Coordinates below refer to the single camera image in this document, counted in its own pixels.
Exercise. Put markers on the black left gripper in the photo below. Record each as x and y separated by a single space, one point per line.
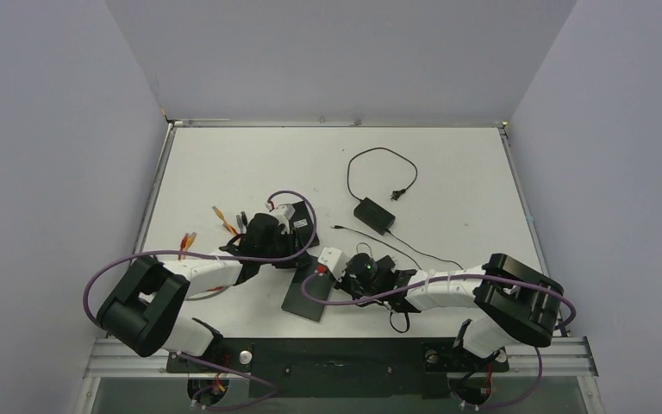
296 262

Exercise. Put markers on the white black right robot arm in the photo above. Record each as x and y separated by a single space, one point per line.
519 304

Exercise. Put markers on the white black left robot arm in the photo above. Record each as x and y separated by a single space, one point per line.
143 310

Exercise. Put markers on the black power adapter brick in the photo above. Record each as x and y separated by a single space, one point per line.
374 216

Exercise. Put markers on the small black labelled switch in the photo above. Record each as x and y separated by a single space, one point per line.
302 225

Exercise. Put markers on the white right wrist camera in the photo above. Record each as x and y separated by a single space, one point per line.
332 262

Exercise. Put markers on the black mounting base plate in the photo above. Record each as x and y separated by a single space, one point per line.
352 367

